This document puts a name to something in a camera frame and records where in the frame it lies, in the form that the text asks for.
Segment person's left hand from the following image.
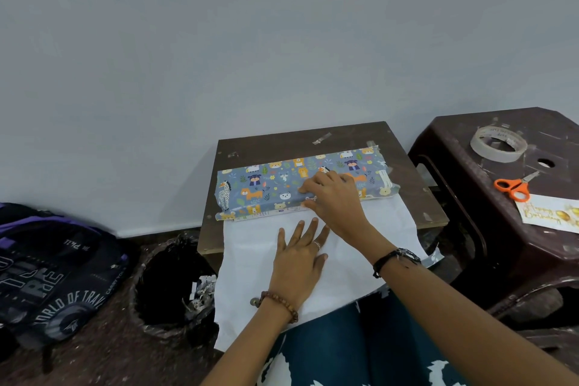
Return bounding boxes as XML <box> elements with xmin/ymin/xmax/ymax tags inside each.
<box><xmin>269</xmin><ymin>217</ymin><xmax>331</xmax><ymax>309</ymax></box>

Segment person's right hand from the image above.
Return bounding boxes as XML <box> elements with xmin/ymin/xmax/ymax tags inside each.
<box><xmin>298</xmin><ymin>171</ymin><xmax>394</xmax><ymax>264</ymax></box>

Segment clear tape roll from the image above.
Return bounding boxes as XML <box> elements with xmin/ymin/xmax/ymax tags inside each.
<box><xmin>469</xmin><ymin>125</ymin><xmax>529</xmax><ymax>164</ymax></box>

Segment happy birthday card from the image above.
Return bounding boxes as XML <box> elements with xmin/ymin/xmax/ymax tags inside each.
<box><xmin>514</xmin><ymin>193</ymin><xmax>579</xmax><ymax>235</ymax></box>

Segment person's left forearm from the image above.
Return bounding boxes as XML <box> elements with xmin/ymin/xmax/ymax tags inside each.
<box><xmin>201</xmin><ymin>304</ymin><xmax>295</xmax><ymax>386</ymax></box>

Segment person's right forearm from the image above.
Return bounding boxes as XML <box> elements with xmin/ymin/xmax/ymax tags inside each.
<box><xmin>373</xmin><ymin>243</ymin><xmax>579</xmax><ymax>386</ymax></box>

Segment teal white patterned trousers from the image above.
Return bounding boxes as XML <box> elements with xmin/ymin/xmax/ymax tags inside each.
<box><xmin>255</xmin><ymin>286</ymin><xmax>471</xmax><ymax>386</ymax></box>

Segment small dark wooden table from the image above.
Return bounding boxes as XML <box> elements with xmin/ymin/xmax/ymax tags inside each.
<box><xmin>197</xmin><ymin>122</ymin><xmax>449</xmax><ymax>273</ymax></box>

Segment crumpled paper scraps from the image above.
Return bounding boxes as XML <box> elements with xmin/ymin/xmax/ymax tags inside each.
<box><xmin>183</xmin><ymin>274</ymin><xmax>218</xmax><ymax>314</ymax></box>

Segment brown plastic stool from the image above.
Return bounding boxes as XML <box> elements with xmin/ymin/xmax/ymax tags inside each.
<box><xmin>408</xmin><ymin>106</ymin><xmax>579</xmax><ymax>364</ymax></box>

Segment black lined trash bin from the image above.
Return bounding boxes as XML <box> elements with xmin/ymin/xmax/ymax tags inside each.
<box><xmin>128</xmin><ymin>234</ymin><xmax>218</xmax><ymax>339</ymax></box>

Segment black purple backpack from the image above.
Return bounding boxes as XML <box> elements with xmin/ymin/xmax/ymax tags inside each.
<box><xmin>0</xmin><ymin>203</ymin><xmax>132</xmax><ymax>373</ymax></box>

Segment brown beaded bracelet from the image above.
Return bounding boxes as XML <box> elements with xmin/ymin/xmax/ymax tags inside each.
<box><xmin>250</xmin><ymin>290</ymin><xmax>299</xmax><ymax>324</ymax></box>

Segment black thread bracelet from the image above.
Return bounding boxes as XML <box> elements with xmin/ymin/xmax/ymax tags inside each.
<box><xmin>372</xmin><ymin>247</ymin><xmax>422</xmax><ymax>279</ymax></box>

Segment orange handled scissors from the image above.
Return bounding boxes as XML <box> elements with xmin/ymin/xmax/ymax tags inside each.
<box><xmin>493</xmin><ymin>171</ymin><xmax>540</xmax><ymax>203</ymax></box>

